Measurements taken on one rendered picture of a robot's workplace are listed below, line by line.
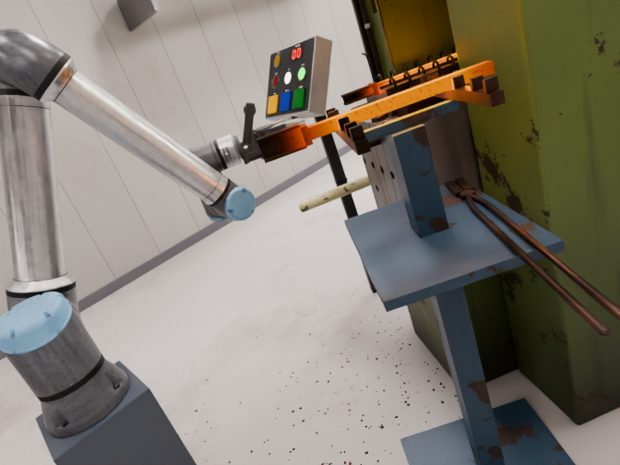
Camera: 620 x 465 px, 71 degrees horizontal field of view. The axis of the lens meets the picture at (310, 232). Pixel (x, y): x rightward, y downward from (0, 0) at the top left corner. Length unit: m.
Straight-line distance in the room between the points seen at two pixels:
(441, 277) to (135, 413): 0.75
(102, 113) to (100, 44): 2.78
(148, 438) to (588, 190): 1.15
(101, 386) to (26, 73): 0.67
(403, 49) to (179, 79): 2.69
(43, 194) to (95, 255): 2.53
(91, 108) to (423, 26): 1.07
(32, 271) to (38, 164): 0.25
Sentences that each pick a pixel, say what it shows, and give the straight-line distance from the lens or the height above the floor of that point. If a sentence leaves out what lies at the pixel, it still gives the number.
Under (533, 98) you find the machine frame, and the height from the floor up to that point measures 0.93.
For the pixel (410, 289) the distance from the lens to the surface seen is 0.73.
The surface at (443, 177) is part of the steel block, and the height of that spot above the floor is 0.74.
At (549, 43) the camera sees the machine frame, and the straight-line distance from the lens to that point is 1.03.
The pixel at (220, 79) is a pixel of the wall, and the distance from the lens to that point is 4.20.
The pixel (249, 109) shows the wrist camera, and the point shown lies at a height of 1.07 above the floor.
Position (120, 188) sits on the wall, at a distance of 3.73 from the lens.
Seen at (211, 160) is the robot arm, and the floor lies 0.98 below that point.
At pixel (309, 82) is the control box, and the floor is 1.05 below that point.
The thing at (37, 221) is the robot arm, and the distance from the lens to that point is 1.20.
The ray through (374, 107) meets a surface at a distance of 0.81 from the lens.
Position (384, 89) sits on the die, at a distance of 1.31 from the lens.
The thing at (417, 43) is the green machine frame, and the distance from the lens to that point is 1.62.
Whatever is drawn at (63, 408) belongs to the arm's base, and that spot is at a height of 0.66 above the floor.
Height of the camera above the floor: 1.16
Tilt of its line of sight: 21 degrees down
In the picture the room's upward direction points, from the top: 20 degrees counter-clockwise
